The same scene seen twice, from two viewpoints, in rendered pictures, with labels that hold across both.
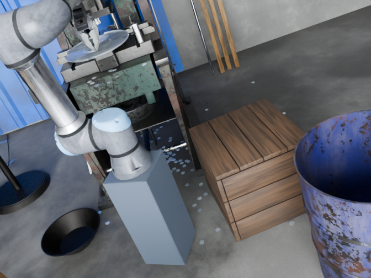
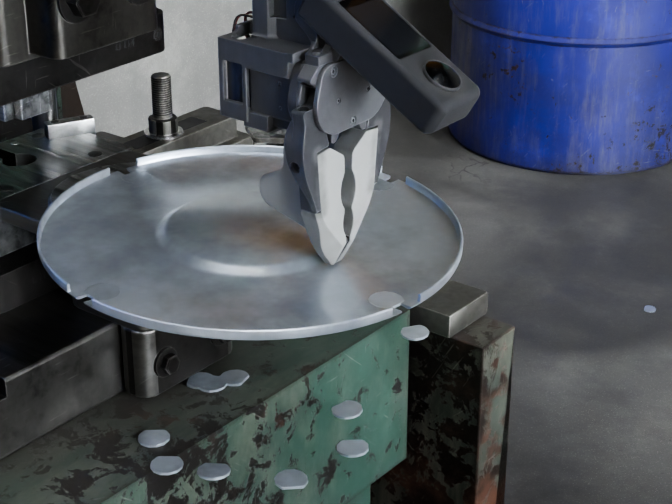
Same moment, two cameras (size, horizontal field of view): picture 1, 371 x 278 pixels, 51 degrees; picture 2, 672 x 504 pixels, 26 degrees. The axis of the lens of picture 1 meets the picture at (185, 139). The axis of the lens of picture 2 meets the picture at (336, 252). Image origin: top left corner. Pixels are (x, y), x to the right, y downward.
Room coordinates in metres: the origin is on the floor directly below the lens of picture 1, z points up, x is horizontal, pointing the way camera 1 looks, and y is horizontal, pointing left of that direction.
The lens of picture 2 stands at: (1.12, 0.92, 1.20)
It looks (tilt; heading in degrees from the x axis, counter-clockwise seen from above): 25 degrees down; 306
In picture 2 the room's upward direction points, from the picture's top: straight up
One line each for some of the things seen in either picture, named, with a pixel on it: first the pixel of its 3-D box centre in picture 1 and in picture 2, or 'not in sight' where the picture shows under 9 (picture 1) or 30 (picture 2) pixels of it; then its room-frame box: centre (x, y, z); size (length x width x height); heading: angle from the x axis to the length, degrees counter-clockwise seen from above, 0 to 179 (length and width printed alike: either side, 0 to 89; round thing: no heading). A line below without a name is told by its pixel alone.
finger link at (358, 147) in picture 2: (95, 38); (327, 184); (1.65, 0.20, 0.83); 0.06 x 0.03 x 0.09; 178
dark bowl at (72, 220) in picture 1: (73, 235); not in sight; (1.48, 0.66, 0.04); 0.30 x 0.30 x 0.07
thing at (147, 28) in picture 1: (134, 25); (170, 128); (1.94, 0.04, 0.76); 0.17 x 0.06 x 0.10; 88
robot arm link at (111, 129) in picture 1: (113, 129); not in sight; (1.22, 0.22, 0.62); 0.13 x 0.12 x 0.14; 72
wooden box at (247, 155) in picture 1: (252, 165); not in sight; (1.33, -0.23, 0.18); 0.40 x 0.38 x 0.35; 4
